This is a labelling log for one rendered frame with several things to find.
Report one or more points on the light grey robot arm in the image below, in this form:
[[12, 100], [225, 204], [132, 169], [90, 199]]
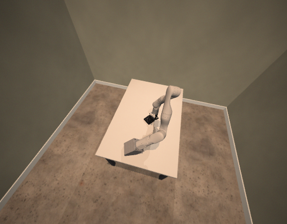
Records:
[[171, 92]]

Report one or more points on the black knob box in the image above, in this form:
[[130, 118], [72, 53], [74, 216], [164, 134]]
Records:
[[149, 119]]

